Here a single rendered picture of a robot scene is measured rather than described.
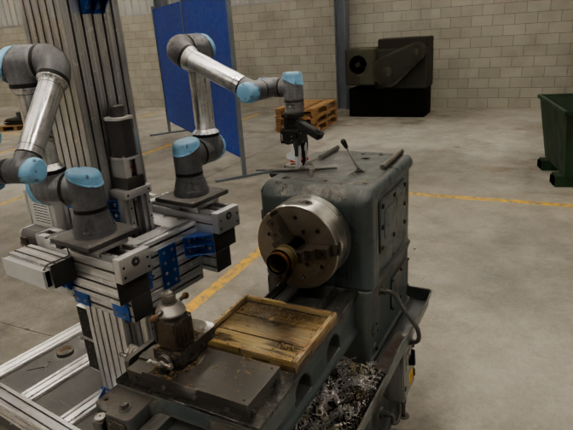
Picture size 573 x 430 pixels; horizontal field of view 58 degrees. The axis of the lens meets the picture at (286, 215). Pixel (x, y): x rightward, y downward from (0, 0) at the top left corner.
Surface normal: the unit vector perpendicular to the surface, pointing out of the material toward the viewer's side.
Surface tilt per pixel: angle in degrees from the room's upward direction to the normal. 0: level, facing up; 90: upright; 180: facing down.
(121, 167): 90
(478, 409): 0
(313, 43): 90
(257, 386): 0
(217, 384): 0
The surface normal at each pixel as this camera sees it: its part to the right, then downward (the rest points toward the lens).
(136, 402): -0.07, -0.94
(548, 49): -0.44, 0.33
